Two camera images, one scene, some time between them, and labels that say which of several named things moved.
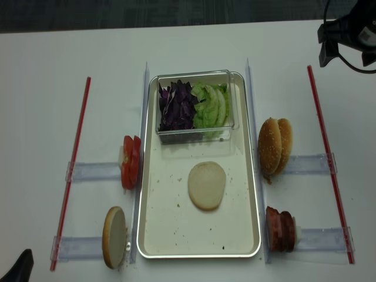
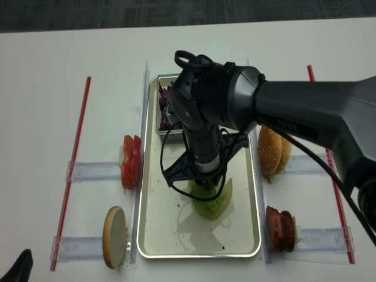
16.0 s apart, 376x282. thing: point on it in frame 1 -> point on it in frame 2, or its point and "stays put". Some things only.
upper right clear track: (308, 164) stays put
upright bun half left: (114, 236) stays put
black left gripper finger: (21, 271) stays put
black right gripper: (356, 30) -> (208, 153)
